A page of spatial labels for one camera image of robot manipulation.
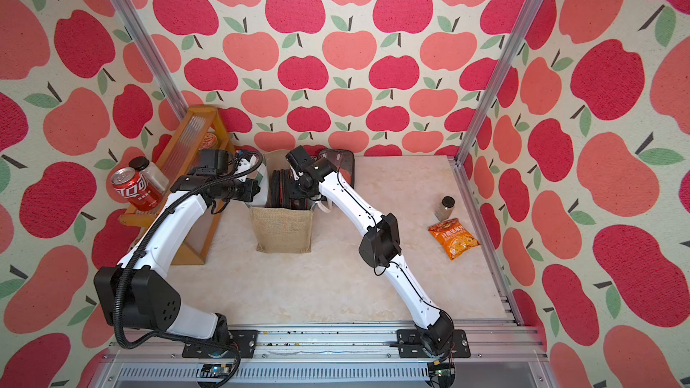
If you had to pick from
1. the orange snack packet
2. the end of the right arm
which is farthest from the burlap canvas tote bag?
the orange snack packet

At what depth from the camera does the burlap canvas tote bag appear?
0.77 metres

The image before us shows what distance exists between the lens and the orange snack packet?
90 centimetres

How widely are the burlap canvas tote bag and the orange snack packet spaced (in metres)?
0.48

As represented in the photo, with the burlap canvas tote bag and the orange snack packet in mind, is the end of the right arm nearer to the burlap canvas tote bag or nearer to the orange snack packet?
the burlap canvas tote bag
